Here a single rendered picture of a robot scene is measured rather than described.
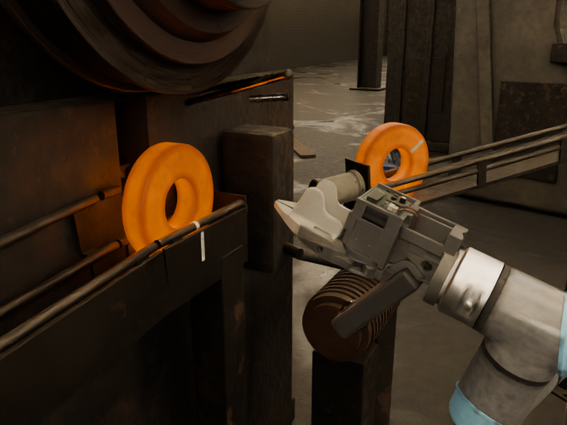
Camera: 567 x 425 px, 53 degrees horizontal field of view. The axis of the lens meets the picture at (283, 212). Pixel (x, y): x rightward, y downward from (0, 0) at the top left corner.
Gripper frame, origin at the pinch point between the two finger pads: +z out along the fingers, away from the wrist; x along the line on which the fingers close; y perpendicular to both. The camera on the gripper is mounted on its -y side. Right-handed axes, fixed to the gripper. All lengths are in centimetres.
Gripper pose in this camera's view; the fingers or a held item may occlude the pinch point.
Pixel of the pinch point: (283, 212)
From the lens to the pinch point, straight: 68.0
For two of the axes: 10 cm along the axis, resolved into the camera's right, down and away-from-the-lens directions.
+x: -4.6, 2.7, -8.5
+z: -8.5, -4.3, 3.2
